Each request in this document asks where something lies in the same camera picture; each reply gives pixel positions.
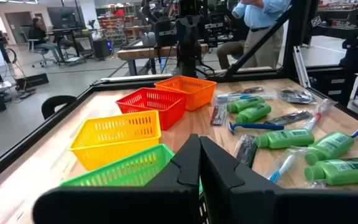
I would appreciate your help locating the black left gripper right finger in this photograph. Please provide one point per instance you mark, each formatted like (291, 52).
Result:
(259, 205)

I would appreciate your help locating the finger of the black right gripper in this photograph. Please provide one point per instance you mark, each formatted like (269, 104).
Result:
(181, 37)
(195, 37)

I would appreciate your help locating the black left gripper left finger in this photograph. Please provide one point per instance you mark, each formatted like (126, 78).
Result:
(179, 202)

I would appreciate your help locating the blue white bagged toothbrush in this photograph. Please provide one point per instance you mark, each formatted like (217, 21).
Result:
(283, 168)
(228, 97)

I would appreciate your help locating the green shampoo bottle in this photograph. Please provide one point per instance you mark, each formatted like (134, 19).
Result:
(287, 138)
(343, 171)
(331, 147)
(255, 113)
(247, 103)

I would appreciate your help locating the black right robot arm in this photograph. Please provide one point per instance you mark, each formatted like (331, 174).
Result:
(187, 67)

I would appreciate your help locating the wooden workbench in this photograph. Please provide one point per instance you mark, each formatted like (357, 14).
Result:
(148, 52)

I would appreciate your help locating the person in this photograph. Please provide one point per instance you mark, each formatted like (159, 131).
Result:
(259, 18)
(228, 51)
(37, 34)

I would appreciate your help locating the storage shelf with red bins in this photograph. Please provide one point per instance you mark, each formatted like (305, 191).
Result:
(113, 25)

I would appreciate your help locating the orange plastic basket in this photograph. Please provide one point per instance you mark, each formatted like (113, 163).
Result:
(197, 93)

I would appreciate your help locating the black computer tower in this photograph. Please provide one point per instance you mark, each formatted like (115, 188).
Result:
(101, 48)

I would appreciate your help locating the green plastic basket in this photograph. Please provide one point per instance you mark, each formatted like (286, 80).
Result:
(120, 174)

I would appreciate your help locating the red plastic basket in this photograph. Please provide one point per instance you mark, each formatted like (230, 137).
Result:
(166, 112)

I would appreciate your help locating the yellow plastic basket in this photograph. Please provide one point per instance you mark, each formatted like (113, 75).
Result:
(120, 149)

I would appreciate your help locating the red white bagged toothbrush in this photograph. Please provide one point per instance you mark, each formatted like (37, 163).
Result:
(314, 118)

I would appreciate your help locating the black monitor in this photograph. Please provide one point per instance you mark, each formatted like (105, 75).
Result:
(62, 17)

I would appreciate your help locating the silver aluminium strut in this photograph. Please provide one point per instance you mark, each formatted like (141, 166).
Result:
(300, 67)

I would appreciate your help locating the grey office chair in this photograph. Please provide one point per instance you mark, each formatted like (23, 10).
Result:
(40, 53)

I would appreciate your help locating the black chair back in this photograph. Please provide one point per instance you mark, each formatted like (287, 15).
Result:
(50, 104)

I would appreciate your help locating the black drawer cabinet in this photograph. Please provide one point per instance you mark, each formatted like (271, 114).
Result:
(331, 90)

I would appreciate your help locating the black floor bar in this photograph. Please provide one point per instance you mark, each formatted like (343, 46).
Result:
(33, 81)

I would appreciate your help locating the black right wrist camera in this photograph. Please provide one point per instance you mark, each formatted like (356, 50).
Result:
(187, 7)

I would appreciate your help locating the black table frame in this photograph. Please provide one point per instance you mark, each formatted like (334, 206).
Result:
(26, 140)

